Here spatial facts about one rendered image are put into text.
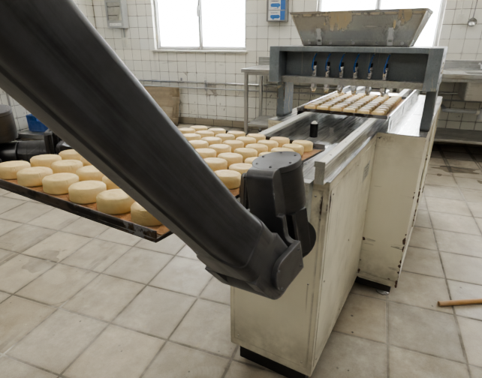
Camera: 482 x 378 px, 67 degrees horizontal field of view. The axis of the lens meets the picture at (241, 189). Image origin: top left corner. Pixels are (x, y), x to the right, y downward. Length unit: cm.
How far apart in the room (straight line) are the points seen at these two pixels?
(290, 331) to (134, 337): 73
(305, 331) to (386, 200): 74
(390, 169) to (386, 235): 32
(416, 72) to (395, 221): 65
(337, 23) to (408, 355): 142
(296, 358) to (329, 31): 134
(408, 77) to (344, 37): 32
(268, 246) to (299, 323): 99
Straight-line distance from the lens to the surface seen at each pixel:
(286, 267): 39
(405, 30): 171
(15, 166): 70
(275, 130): 139
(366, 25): 173
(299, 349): 143
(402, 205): 179
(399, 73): 175
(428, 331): 195
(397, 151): 171
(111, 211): 50
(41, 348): 189
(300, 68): 185
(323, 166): 101
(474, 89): 444
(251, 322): 146
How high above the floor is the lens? 122
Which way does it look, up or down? 23 degrees down
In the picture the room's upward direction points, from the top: straight up
